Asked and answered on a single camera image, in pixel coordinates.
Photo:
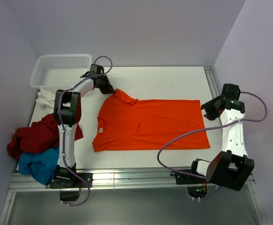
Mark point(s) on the aluminium front rail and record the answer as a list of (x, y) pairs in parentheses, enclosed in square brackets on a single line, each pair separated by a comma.
[(103, 179)]

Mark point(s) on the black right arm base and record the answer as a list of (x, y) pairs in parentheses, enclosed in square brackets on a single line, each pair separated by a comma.
[(196, 187)]

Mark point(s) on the blue t shirt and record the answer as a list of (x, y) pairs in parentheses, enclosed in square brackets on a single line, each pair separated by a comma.
[(40, 166)]

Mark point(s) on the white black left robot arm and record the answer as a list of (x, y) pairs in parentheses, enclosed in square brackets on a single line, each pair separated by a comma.
[(67, 112)]

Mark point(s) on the dark red t shirt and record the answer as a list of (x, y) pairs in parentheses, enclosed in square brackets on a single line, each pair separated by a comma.
[(37, 138)]

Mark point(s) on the orange t shirt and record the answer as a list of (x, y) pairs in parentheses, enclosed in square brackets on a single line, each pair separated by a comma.
[(125, 123)]

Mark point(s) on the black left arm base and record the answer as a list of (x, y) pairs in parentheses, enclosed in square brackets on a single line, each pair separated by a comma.
[(78, 182)]

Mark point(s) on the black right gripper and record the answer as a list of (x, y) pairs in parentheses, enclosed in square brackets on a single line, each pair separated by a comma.
[(210, 115)]

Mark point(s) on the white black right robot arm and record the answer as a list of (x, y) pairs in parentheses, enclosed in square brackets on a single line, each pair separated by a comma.
[(231, 167)]

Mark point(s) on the white t shirt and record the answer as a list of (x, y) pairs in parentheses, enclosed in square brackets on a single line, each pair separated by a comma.
[(45, 98)]

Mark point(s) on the white plastic mesh basket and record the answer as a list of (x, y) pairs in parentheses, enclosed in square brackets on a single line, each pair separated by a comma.
[(59, 71)]

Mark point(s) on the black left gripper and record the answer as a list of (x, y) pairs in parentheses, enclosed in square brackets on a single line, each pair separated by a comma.
[(109, 89)]

